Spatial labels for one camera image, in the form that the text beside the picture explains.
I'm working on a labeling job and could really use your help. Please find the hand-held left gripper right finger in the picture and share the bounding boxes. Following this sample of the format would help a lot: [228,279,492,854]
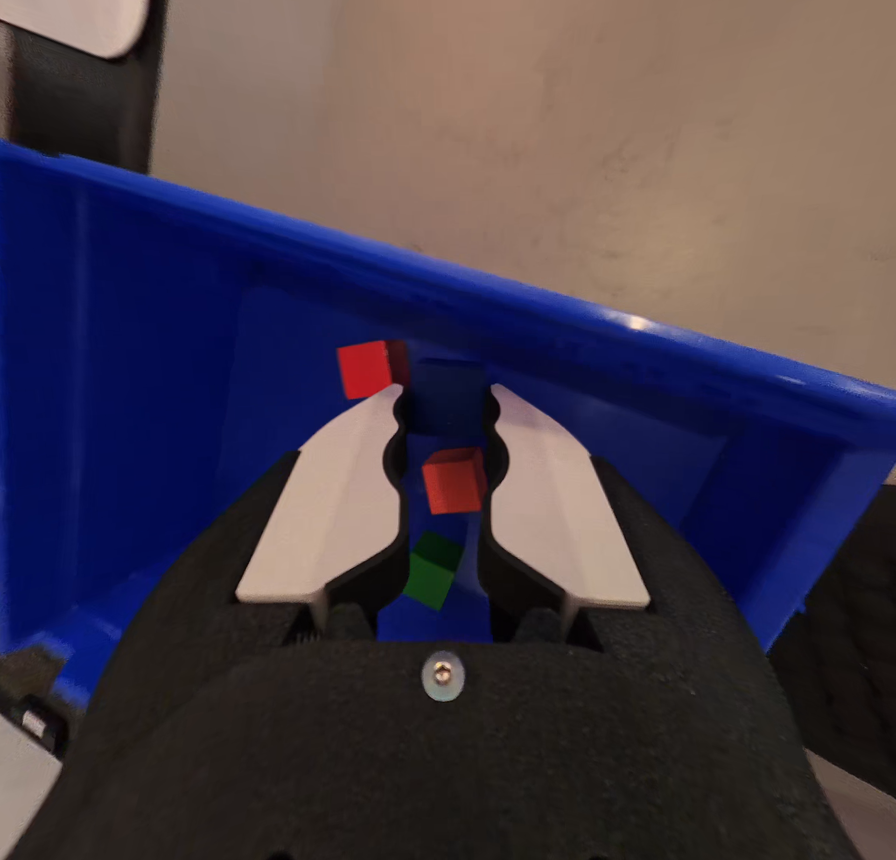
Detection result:
[479,383,652,630]

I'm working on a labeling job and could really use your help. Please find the red wooden cube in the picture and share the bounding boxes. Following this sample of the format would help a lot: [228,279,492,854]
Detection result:
[337,341,410,399]

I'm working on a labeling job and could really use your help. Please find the black wrist rest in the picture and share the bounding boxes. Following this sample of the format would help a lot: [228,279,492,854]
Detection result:
[770,485,896,798]

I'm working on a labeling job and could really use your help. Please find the blue wooden cube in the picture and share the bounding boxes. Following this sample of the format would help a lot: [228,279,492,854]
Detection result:
[409,359,487,434]

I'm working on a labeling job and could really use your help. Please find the orange wooden cube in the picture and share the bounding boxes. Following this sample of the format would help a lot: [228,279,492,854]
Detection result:
[422,447,487,514]

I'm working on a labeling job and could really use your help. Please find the green wooden cube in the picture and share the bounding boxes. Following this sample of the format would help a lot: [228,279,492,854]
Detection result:
[402,531,464,610]

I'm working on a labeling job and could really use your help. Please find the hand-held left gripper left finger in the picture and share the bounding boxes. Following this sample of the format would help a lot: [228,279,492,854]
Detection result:
[236,386,410,630]

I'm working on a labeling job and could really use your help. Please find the blue plastic bin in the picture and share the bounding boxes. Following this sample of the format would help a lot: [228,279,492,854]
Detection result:
[0,139,896,707]

